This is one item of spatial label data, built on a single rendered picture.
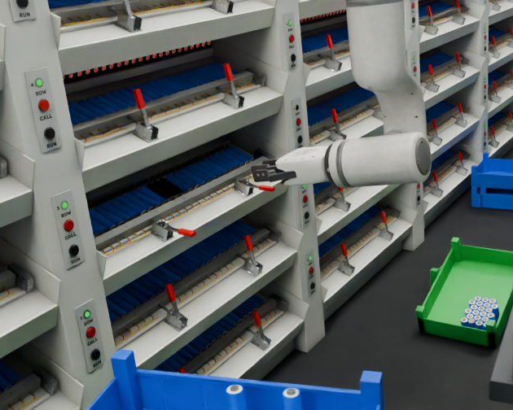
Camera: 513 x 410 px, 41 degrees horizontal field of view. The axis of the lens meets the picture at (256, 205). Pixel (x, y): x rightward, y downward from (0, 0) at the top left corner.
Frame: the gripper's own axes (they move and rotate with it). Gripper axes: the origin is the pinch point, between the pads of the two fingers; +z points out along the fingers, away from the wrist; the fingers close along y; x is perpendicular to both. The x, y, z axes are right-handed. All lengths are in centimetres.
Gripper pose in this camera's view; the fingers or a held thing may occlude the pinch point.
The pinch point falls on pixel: (267, 170)
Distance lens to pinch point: 131.6
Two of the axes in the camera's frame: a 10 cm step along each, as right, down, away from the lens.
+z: -8.0, 0.4, 6.0
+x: 2.3, 9.4, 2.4
